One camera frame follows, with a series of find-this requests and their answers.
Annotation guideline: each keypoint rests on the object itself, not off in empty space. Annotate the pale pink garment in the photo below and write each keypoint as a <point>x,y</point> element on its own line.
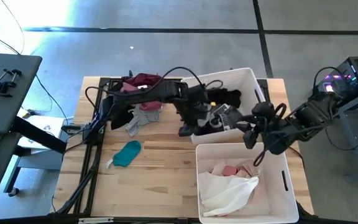
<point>217,168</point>

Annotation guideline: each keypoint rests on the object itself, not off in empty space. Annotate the white garment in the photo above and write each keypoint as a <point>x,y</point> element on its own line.
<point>228,194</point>

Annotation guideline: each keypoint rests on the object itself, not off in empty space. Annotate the light grey cloth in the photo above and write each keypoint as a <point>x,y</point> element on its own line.
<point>204,119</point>

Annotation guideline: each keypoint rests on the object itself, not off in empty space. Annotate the caster wheel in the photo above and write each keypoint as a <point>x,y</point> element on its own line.
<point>13,192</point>

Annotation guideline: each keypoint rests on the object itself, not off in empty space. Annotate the grey garment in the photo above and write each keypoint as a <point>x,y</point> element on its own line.
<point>140,119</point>

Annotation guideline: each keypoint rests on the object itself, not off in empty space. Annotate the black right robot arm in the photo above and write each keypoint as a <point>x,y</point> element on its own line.
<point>309,119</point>

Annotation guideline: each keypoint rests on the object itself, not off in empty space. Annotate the dark maroon garment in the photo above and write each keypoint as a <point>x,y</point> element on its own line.
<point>145,79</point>

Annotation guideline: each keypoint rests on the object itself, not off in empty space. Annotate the white plastic laundry basket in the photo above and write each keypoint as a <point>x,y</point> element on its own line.
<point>278,202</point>
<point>228,79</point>

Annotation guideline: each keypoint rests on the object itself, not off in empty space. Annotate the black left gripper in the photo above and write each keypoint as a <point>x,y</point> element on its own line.
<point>193,105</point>

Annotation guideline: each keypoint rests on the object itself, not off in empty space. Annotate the teal garment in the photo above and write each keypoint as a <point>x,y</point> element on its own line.
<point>127,153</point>

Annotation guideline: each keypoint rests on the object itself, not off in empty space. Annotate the white cardboard box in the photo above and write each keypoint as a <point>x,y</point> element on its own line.
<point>45,127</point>

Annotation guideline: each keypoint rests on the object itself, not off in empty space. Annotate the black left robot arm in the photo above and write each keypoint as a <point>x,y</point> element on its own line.
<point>148,93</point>

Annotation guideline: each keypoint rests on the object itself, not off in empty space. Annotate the salmon pink garment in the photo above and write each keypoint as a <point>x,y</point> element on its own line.
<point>229,170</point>

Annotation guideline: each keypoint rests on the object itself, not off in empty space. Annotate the large black garment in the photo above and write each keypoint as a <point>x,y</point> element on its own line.
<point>225,97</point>

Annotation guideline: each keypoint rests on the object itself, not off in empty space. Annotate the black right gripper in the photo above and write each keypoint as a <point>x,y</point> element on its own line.
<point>272,130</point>

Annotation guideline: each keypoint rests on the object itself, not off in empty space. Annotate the mauve garment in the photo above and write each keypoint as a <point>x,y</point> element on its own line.
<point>151,106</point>

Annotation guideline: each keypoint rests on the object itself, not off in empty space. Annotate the black desk leg frame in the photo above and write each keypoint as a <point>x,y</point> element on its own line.
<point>36,133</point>

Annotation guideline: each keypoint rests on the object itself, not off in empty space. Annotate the black clamp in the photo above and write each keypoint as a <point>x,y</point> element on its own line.
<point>3,85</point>

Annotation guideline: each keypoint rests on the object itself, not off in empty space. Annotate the silver camera bracket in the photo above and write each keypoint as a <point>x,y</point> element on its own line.
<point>95,220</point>

